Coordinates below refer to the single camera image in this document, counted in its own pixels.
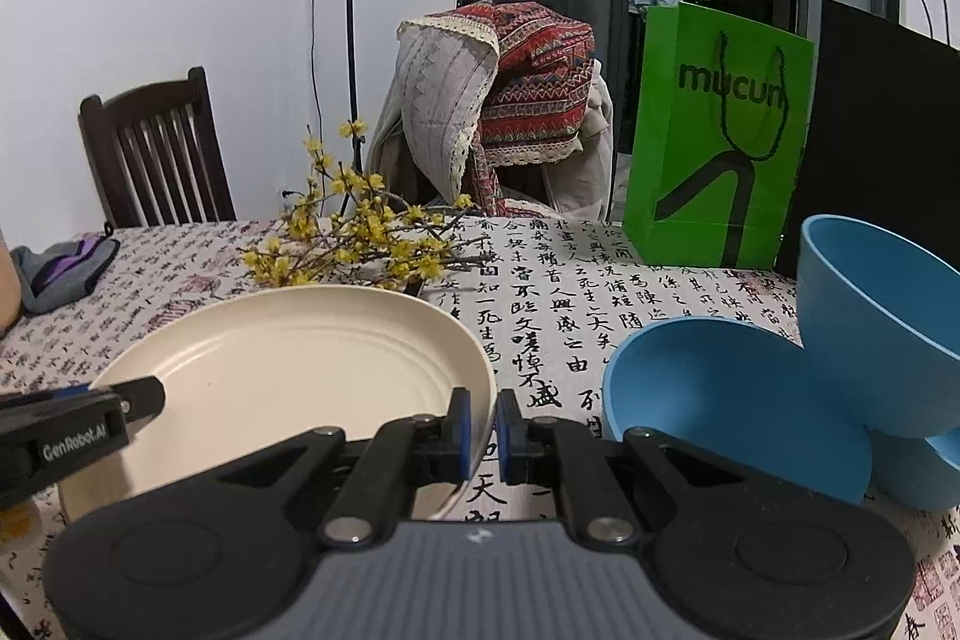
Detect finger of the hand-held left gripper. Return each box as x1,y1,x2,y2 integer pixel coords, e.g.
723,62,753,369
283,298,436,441
0,376,166,422

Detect black paper bag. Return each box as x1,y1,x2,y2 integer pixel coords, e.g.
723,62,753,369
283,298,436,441
772,0,960,304

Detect yellow flower branches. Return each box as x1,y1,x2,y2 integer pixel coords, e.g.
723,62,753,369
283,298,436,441
241,119,496,296

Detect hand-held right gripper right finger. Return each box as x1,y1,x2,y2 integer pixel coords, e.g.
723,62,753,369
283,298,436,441
496,389,743,551

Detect dark wooden chair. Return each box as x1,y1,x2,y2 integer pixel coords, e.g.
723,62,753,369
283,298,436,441
77,66,237,229

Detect pink ribbed suitcase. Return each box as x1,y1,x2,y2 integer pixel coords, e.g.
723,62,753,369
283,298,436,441
0,227,20,337

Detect grey and purple pouch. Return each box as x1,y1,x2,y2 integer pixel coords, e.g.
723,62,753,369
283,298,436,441
9,235,121,315

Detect green paper bag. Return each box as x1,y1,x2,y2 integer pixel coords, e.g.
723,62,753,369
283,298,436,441
622,2,815,272

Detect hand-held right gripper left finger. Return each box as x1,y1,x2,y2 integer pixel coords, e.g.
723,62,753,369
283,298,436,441
217,387,472,551

